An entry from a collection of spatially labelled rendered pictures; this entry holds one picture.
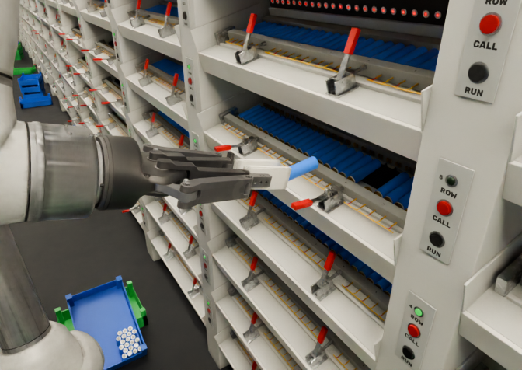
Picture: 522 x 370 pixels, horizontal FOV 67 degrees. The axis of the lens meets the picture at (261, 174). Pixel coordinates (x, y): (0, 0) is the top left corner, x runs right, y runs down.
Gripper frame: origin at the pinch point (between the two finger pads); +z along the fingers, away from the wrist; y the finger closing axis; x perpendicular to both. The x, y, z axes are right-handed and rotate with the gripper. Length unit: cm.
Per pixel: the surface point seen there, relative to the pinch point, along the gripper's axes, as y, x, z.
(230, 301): 44, 62, 35
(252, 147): 28.8, 5.6, 18.2
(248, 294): 27, 45, 27
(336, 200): 2.2, 5.5, 18.4
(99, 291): 93, 89, 9
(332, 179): 5.8, 3.3, 19.8
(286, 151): 19.3, 3.2, 19.7
